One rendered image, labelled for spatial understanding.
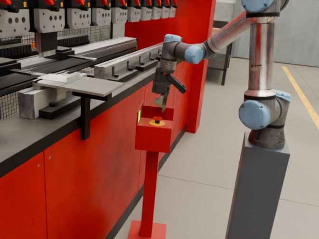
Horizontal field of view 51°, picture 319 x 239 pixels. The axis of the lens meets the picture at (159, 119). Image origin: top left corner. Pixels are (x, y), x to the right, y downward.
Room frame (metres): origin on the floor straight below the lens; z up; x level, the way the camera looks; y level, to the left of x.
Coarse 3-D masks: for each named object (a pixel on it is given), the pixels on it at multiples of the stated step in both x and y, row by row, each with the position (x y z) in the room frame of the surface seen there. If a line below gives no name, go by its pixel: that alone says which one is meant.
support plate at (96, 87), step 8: (48, 80) 1.19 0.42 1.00; (80, 80) 1.23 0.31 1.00; (88, 80) 1.24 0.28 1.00; (96, 80) 1.25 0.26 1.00; (104, 80) 1.26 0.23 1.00; (56, 88) 1.13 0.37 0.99; (64, 88) 1.12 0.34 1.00; (72, 88) 1.11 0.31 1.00; (80, 88) 1.12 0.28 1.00; (88, 88) 1.13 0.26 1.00; (96, 88) 1.14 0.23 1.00; (104, 88) 1.15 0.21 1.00; (112, 88) 1.16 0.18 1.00
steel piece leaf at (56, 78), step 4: (48, 76) 1.24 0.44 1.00; (52, 76) 1.24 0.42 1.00; (56, 76) 1.25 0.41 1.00; (60, 76) 1.25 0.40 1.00; (64, 76) 1.26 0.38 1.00; (68, 76) 1.26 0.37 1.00; (72, 76) 1.20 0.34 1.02; (76, 76) 1.23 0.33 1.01; (52, 80) 1.19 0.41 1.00; (56, 80) 1.19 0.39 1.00; (60, 80) 1.20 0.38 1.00; (64, 80) 1.20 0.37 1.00; (68, 80) 1.18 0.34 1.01; (72, 80) 1.20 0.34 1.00
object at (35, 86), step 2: (58, 72) 1.33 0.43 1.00; (60, 72) 1.33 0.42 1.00; (62, 72) 1.34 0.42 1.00; (64, 72) 1.36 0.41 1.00; (66, 72) 1.34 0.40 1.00; (68, 72) 1.35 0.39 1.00; (32, 80) 1.17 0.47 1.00; (34, 80) 1.17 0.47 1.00; (36, 80) 1.18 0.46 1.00; (38, 80) 1.19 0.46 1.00; (32, 82) 1.17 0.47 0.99; (34, 82) 1.17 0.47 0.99; (36, 82) 1.18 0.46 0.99; (32, 84) 1.17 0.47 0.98; (34, 84) 1.17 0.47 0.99; (36, 84) 1.17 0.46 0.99; (34, 86) 1.17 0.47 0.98; (36, 86) 1.17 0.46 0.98; (38, 86) 1.16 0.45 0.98; (34, 88) 1.17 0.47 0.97; (36, 88) 1.17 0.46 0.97; (38, 88) 1.16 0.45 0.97
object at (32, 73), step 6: (0, 60) 1.30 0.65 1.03; (6, 60) 1.30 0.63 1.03; (12, 60) 1.32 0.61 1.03; (0, 66) 1.24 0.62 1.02; (6, 66) 1.26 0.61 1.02; (12, 66) 1.30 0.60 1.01; (18, 66) 1.33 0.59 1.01; (0, 72) 1.23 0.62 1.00; (6, 72) 1.26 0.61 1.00; (12, 72) 1.27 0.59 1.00; (18, 72) 1.26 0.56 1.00; (24, 72) 1.26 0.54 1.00; (30, 72) 1.27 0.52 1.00; (36, 72) 1.27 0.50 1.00
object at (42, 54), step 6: (36, 36) 1.19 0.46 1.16; (42, 36) 1.20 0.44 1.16; (48, 36) 1.23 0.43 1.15; (54, 36) 1.27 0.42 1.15; (36, 42) 1.19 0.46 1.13; (42, 42) 1.20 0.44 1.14; (48, 42) 1.23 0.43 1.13; (54, 42) 1.27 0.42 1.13; (42, 48) 1.20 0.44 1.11; (48, 48) 1.23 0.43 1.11; (54, 48) 1.27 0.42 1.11; (42, 54) 1.21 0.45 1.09; (48, 54) 1.24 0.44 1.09; (54, 54) 1.28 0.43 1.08
